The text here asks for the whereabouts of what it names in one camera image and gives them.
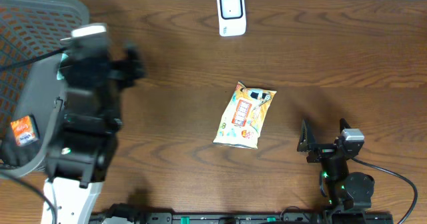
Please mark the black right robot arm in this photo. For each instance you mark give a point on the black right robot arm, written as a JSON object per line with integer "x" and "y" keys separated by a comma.
{"x": 346, "y": 190}

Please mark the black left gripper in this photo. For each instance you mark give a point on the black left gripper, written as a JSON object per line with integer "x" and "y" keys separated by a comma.
{"x": 119, "y": 72}

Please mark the grey plastic shopping basket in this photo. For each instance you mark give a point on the grey plastic shopping basket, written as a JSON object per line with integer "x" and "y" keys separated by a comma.
{"x": 30, "y": 29}

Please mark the orange tissue pack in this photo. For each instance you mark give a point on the orange tissue pack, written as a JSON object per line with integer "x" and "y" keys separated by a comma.
{"x": 24, "y": 130}

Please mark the mint green wipes pack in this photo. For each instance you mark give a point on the mint green wipes pack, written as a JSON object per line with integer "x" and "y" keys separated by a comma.
{"x": 62, "y": 67}

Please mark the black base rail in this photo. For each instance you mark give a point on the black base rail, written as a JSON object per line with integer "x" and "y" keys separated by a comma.
{"x": 123, "y": 213}

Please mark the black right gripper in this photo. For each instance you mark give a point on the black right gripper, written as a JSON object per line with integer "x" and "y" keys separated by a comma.
{"x": 322, "y": 150}

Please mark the white barcode scanner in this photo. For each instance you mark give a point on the white barcode scanner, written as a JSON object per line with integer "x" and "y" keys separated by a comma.
{"x": 231, "y": 17}

